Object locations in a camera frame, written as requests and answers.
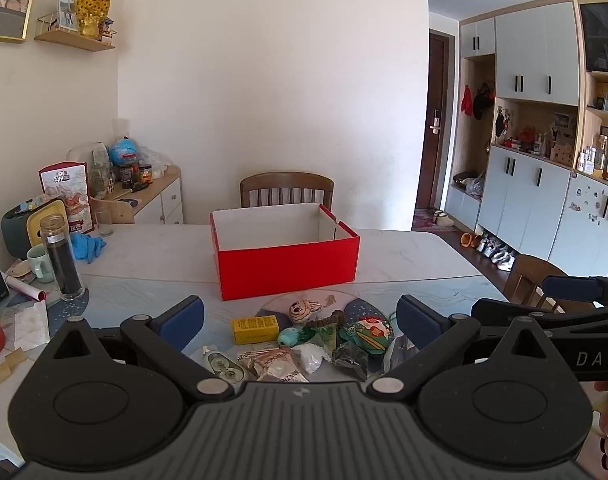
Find clear plastic bag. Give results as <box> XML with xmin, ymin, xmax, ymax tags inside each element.
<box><xmin>383</xmin><ymin>335</ymin><xmax>419</xmax><ymax>376</ymax></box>

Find brown braided rope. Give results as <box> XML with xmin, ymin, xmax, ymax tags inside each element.
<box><xmin>304</xmin><ymin>310</ymin><xmax>345</xmax><ymax>332</ymax></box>

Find glass jar with dark contents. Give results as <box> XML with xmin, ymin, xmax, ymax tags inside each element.
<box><xmin>40</xmin><ymin>214</ymin><xmax>85</xmax><ymax>302</ymax></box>

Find blue cloth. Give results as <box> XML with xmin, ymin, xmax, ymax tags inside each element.
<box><xmin>71</xmin><ymin>232</ymin><xmax>107</xmax><ymax>264</ymax></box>

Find golden flower ornament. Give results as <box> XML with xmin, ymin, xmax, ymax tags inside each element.
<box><xmin>75</xmin><ymin>0</ymin><xmax>110</xmax><ymax>38</ymax></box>

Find black hanging bag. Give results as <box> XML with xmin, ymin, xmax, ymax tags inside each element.
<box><xmin>472</xmin><ymin>82</ymin><xmax>494</xmax><ymax>121</ymax></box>

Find white packet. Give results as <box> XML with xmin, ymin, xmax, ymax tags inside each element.
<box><xmin>291</xmin><ymin>344</ymin><xmax>332</xmax><ymax>375</ymax></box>

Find wooden chair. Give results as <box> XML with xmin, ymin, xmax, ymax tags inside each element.
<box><xmin>240</xmin><ymin>172</ymin><xmax>335</xmax><ymax>208</ymax></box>
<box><xmin>504</xmin><ymin>254</ymin><xmax>579</xmax><ymax>313</ymax></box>

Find wooden desk organizer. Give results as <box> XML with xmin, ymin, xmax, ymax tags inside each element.
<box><xmin>89</xmin><ymin>195</ymin><xmax>140</xmax><ymax>225</ymax></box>

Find colourful round packet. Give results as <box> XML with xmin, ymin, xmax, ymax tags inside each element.
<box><xmin>341</xmin><ymin>316</ymin><xmax>395</xmax><ymax>356</ymax></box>

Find wooden wall shelf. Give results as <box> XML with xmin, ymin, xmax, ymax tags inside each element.
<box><xmin>34</xmin><ymin>12</ymin><xmax>117</xmax><ymax>52</ymax></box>

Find drinking glass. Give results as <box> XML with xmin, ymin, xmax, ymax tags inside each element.
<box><xmin>93</xmin><ymin>199</ymin><xmax>115</xmax><ymax>237</ymax></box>

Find pale green mug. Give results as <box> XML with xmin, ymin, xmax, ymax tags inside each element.
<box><xmin>26</xmin><ymin>245</ymin><xmax>55</xmax><ymax>283</ymax></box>

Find clear glass terrarium jar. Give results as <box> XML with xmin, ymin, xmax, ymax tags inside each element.
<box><xmin>66</xmin><ymin>142</ymin><xmax>112</xmax><ymax>198</ymax></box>

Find white sideboard cabinet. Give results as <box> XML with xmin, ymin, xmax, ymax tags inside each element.
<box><xmin>104</xmin><ymin>165</ymin><xmax>185</xmax><ymax>226</ymax></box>

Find white napkin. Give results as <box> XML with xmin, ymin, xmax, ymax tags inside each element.
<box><xmin>11</xmin><ymin>300</ymin><xmax>51</xmax><ymax>352</ymax></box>

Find white plastic bag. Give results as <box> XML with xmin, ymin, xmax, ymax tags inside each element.
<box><xmin>134</xmin><ymin>146</ymin><xmax>172</xmax><ymax>176</ymax></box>

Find brown snack packet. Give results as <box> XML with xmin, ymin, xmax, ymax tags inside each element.
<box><xmin>239</xmin><ymin>349</ymin><xmax>307</xmax><ymax>383</ymax></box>

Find row of shoes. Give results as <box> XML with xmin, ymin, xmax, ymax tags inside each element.
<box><xmin>458</xmin><ymin>230</ymin><xmax>517</xmax><ymax>272</ymax></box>

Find patterned rug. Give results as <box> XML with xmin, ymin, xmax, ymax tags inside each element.
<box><xmin>413</xmin><ymin>209</ymin><xmax>457</xmax><ymax>233</ymax></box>

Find photo card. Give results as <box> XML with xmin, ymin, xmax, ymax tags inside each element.
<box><xmin>56</xmin><ymin>0</ymin><xmax>77</xmax><ymax>30</ymax></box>

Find white paper roll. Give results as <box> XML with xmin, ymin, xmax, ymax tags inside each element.
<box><xmin>4</xmin><ymin>275</ymin><xmax>47</xmax><ymax>303</ymax></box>

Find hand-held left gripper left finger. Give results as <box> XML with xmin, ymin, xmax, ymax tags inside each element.
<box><xmin>33</xmin><ymin>296</ymin><xmax>233</xmax><ymax>402</ymax></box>

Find dark packet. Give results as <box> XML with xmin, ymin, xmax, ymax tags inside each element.
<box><xmin>332</xmin><ymin>342</ymin><xmax>369</xmax><ymax>380</ymax></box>

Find red cardboard box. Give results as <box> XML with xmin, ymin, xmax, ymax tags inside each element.
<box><xmin>209</xmin><ymin>203</ymin><xmax>361</xmax><ymax>302</ymax></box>

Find clear packet with metal item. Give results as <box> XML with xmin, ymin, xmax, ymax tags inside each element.
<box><xmin>191</xmin><ymin>346</ymin><xmax>247</xmax><ymax>385</ymax></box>

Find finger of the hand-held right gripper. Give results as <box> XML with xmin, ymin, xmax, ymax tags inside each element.
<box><xmin>471</xmin><ymin>299</ymin><xmax>608</xmax><ymax>334</ymax></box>
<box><xmin>542</xmin><ymin>274</ymin><xmax>608</xmax><ymax>304</ymax></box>

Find beige paper strip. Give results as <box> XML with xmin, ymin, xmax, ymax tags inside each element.
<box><xmin>0</xmin><ymin>349</ymin><xmax>29</xmax><ymax>387</ymax></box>

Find white wall cabinet unit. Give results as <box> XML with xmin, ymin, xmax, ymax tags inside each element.
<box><xmin>444</xmin><ymin>0</ymin><xmax>608</xmax><ymax>281</ymax></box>

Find striped rabbit plush toy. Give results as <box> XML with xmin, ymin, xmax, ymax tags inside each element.
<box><xmin>289</xmin><ymin>299</ymin><xmax>337</xmax><ymax>324</ymax></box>

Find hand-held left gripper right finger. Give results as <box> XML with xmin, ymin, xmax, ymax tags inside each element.
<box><xmin>366</xmin><ymin>295</ymin><xmax>575</xmax><ymax>402</ymax></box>

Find red white carton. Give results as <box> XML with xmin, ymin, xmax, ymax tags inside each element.
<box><xmin>38</xmin><ymin>161</ymin><xmax>95</xmax><ymax>235</ymax></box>

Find yellow and green tissue box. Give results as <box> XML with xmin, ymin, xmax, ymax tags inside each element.
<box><xmin>1</xmin><ymin>199</ymin><xmax>70</xmax><ymax>261</ymax></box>

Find dark wooden door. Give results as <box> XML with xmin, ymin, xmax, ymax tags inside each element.
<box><xmin>416</xmin><ymin>30</ymin><xmax>451</xmax><ymax>211</ymax></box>

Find small yellow box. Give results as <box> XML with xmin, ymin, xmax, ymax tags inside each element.
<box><xmin>232</xmin><ymin>316</ymin><xmax>281</xmax><ymax>346</ymax></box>

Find green packet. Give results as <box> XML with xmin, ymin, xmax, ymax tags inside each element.
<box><xmin>304</xmin><ymin>326</ymin><xmax>345</xmax><ymax>356</ymax></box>

